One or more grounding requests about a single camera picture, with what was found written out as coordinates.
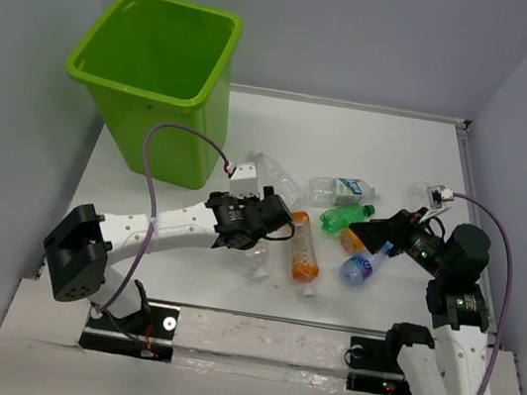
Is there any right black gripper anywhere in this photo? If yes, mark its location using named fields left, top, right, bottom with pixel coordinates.
left=342, top=195, right=459, bottom=279

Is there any clear bottle white cap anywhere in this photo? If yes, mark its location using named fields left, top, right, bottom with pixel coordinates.
left=244, top=240, right=269, bottom=281

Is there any clear crushed bottle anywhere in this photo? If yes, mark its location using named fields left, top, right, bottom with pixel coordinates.
left=253, top=152, right=306, bottom=212

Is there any clear bottle blue cap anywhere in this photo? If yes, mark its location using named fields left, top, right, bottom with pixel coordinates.
left=404, top=181, right=430, bottom=212

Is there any tall orange capped bottle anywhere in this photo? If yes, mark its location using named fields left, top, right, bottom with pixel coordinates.
left=289, top=211, right=319, bottom=298

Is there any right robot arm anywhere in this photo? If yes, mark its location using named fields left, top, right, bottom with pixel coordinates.
left=349, top=209, right=498, bottom=395

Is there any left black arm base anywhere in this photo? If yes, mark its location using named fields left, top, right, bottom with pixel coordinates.
left=78, top=279, right=179, bottom=362

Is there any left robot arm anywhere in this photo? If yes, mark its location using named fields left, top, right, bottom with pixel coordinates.
left=44, top=186, right=295, bottom=332

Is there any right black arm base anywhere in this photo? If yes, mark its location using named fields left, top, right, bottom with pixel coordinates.
left=343, top=323, right=435, bottom=395

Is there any green plastic bin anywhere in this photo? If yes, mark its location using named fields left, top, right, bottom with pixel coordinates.
left=65, top=0, right=243, bottom=190

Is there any small orange bottle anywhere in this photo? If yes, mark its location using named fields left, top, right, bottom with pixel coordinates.
left=339, top=228, right=365, bottom=254

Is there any blue water bottle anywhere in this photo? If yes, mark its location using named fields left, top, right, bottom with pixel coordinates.
left=339, top=242, right=393, bottom=287

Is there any green plastic bottle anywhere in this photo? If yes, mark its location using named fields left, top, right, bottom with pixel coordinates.
left=319, top=204, right=375, bottom=234

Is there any clear bottle green blue label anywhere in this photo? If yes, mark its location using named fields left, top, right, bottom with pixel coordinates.
left=308, top=176, right=375, bottom=207

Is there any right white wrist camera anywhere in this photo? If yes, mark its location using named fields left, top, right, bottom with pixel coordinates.
left=426, top=185, right=455, bottom=210

